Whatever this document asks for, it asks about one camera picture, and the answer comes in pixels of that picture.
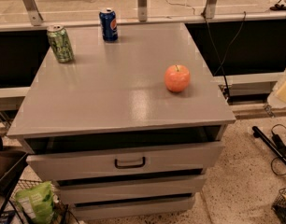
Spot red orange apple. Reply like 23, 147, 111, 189
164, 64, 191, 92

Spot blue pepsi can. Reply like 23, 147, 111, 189
99, 8, 118, 42

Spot green soda can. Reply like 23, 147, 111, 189
47, 25, 74, 63

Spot grey drawer cabinet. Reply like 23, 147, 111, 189
8, 23, 235, 209

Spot top grey drawer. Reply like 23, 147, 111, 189
27, 142, 223, 181

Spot grey drawer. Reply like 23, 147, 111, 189
72, 196, 195, 220
57, 175, 207, 204
27, 142, 223, 181

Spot bottom grey drawer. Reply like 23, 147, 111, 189
72, 196, 195, 220

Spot black rod on floor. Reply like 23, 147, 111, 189
252, 126, 286, 165

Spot middle grey drawer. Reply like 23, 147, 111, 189
57, 175, 207, 204

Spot green snack bag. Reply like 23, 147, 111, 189
15, 181, 54, 224

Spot dark bin at left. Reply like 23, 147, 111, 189
0, 132, 29, 224

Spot black sandals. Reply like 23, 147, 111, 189
270, 0, 286, 11

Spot black drawer handle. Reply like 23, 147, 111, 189
114, 157, 146, 169

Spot middle metal bracket post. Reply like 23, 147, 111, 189
137, 0, 147, 21

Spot metal bracket post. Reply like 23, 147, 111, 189
202, 0, 218, 19
22, 0, 43, 26
137, 0, 147, 21

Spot right metal bracket post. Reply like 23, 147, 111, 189
202, 0, 218, 19

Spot black wire basket left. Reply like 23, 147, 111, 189
0, 179, 77, 224

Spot black wire basket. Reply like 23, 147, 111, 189
272, 188, 286, 224
0, 179, 77, 224

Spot black power adapter cable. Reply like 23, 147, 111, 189
269, 123, 286, 176

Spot left metal bracket post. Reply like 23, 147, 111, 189
22, 0, 43, 26

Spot black wire basket right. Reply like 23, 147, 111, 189
272, 188, 286, 224

